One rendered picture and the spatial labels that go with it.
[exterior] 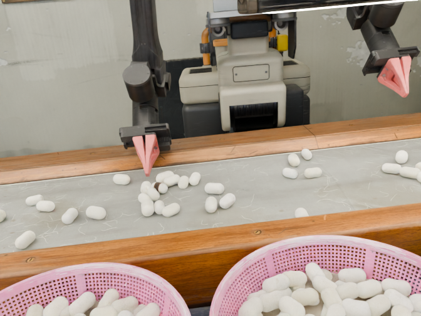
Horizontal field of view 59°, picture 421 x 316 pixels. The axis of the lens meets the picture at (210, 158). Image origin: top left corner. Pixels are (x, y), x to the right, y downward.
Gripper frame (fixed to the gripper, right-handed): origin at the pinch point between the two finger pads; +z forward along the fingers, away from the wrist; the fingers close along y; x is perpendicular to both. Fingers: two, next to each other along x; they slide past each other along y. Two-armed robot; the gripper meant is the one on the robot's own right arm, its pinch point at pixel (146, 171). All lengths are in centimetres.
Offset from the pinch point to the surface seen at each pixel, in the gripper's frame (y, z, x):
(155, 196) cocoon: 2.2, 8.2, -5.4
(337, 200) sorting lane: 32.5, 14.0, -8.9
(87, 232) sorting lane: -8.4, 14.9, -9.0
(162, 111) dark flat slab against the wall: -9, -131, 150
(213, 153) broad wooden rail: 14.1, -5.6, 5.1
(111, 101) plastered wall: -45, -142, 146
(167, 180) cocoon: 4.2, 3.8, -2.5
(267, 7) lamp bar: 20.8, -3.1, -34.2
